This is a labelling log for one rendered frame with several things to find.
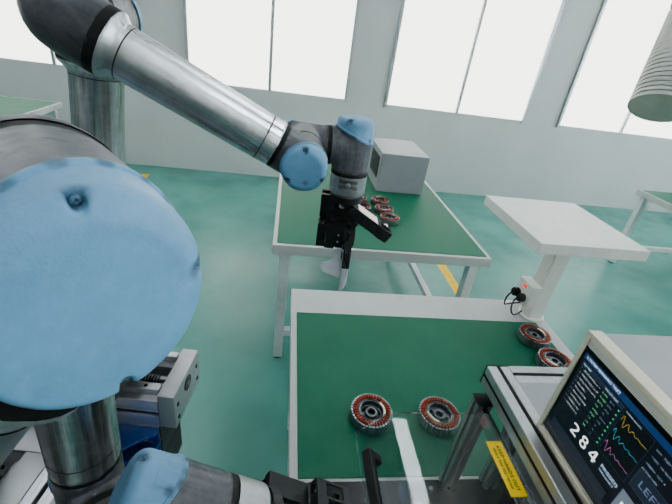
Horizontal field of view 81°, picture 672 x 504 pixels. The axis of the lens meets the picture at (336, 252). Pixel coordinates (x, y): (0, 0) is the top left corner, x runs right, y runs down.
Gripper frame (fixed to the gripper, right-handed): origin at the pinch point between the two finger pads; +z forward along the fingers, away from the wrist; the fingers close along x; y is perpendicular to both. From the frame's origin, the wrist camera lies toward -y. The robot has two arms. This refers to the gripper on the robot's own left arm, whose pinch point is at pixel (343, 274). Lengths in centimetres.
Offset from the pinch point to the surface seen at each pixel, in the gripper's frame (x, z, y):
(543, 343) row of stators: -31, 37, -75
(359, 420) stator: 9.8, 37.0, -9.4
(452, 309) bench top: -50, 41, -48
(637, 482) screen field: 49, -6, -36
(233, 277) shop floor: -163, 115, 70
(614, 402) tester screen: 42, -12, -35
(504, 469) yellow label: 38.6, 8.8, -28.3
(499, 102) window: -429, -2, -176
